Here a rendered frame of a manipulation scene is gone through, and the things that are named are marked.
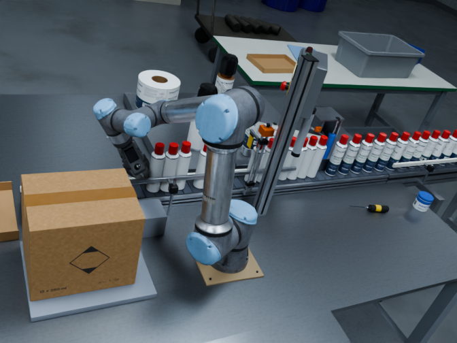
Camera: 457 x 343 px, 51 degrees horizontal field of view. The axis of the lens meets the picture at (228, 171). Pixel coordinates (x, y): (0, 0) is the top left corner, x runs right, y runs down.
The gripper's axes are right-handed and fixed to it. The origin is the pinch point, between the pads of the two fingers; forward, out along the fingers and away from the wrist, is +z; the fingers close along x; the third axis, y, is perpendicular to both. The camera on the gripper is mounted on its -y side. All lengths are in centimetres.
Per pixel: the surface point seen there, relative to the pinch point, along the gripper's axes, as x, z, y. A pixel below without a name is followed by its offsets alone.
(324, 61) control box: -74, -20, -11
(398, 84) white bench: -197, 129, 108
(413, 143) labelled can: -120, 58, -1
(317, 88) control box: -66, -16, -17
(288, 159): -56, 25, -2
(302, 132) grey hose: -61, 6, -10
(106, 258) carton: 18.1, -16.1, -40.4
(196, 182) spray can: -16.9, 12.7, -1.3
